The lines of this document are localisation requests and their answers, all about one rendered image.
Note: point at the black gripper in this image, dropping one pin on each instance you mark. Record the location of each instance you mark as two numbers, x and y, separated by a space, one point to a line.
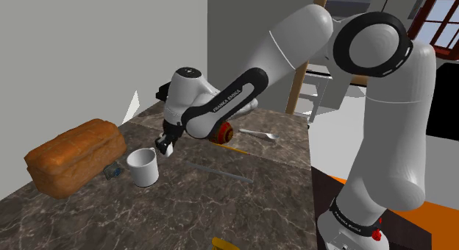
173 131

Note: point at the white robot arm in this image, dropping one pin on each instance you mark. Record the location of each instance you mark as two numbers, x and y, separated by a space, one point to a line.
394 134

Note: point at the white cup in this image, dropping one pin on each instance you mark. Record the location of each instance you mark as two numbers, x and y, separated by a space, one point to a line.
143 172

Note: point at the small grey-blue round gadget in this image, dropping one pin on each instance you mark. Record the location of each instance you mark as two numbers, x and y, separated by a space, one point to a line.
113 171

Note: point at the red patterned round bowl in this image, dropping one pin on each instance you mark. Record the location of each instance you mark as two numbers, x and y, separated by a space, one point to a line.
225 134

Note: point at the thin grey rod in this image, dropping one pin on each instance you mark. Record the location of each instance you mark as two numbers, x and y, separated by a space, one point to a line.
220 173

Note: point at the yellow pencil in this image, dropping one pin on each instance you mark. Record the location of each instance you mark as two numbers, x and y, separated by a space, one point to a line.
233 149

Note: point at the brown bread loaf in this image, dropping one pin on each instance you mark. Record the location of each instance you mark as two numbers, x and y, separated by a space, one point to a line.
73 156

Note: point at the grey metal spoon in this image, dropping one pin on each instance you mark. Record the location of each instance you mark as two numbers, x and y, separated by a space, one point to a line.
263 135

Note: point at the yellow block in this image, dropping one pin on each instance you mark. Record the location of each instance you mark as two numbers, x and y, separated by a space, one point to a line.
224 244

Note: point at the white shelf unit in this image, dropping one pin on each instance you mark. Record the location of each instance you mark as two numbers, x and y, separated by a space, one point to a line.
317 95

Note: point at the red-brown framed window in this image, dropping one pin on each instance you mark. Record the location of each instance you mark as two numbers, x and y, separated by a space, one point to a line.
443 27

